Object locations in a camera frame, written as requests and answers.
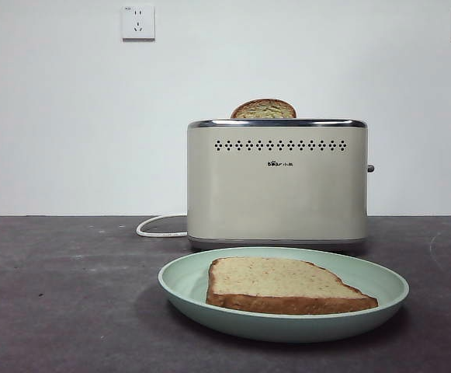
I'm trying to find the cream toaster with chrome rim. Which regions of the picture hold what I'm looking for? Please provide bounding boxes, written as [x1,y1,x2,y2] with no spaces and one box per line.
[186,118,376,253]

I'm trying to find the white toaster power cord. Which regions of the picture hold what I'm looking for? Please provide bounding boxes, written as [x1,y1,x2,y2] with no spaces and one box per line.
[135,214,189,238]

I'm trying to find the white wall socket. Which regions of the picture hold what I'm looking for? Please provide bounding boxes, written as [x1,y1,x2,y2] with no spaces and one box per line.
[121,5,156,42]

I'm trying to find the pale green plate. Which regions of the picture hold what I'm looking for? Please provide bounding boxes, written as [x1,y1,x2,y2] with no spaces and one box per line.
[157,246,410,343]

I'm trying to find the round-topped bread slice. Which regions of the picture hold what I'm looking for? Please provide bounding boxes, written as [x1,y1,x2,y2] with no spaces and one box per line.
[230,98,298,120]

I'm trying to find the square bread slice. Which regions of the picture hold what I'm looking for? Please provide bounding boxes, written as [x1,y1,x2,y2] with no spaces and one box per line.
[205,256,380,316]

